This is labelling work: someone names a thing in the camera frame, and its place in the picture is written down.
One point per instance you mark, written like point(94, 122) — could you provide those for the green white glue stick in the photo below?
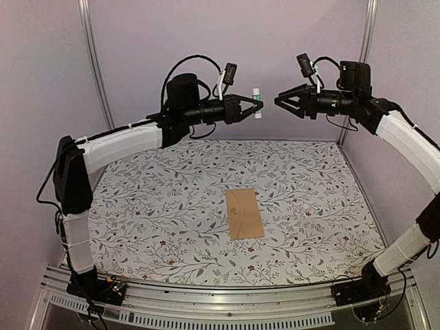
point(256, 96)

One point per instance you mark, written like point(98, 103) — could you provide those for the left aluminium frame post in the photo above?
point(92, 53)

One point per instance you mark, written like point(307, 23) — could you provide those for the aluminium frame post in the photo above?
point(366, 40)
point(92, 53)

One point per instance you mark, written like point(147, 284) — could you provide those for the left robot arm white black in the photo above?
point(77, 159)

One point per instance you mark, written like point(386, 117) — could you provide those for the brown kraft envelope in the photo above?
point(243, 214)

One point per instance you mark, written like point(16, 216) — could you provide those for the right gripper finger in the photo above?
point(291, 105)
point(295, 92)

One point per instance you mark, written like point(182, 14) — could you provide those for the aluminium front rail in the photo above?
point(150, 305)

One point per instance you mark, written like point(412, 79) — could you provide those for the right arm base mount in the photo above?
point(355, 291)

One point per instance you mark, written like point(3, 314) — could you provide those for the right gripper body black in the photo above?
point(310, 101)

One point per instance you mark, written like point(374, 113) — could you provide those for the right aluminium frame post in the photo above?
point(366, 40)

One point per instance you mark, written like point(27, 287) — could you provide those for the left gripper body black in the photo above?
point(229, 113)

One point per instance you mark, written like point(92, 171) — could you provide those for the floral patterned table mat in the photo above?
point(162, 216)

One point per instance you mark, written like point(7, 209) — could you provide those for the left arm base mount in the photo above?
point(111, 292)

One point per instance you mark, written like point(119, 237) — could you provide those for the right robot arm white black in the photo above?
point(385, 119)

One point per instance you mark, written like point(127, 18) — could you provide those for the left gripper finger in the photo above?
point(248, 112)
point(245, 99)

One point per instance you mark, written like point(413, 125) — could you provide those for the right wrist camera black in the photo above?
point(306, 67)

